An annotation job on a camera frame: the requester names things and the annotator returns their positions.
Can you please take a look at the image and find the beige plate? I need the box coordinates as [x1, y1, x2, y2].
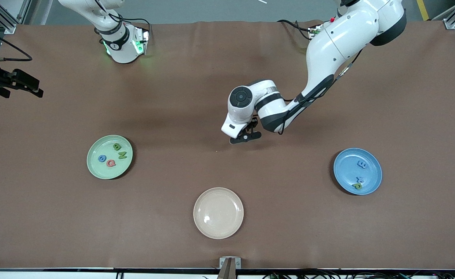
[193, 187, 244, 239]

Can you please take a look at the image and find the black stand foot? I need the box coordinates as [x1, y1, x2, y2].
[425, 0, 455, 21]

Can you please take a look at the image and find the blue plate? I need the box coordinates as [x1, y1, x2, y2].
[333, 148, 383, 195]

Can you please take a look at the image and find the metal camera bracket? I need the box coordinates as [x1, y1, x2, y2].
[219, 257, 242, 279]

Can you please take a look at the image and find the green plate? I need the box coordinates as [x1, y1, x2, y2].
[87, 134, 134, 180]

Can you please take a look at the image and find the black arm base cable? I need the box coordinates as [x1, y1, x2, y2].
[92, 0, 151, 31]
[277, 19, 314, 42]

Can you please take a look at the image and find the black cable bundle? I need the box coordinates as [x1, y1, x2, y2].
[260, 265, 455, 279]

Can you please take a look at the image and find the brown table cover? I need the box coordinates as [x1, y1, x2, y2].
[0, 20, 455, 270]

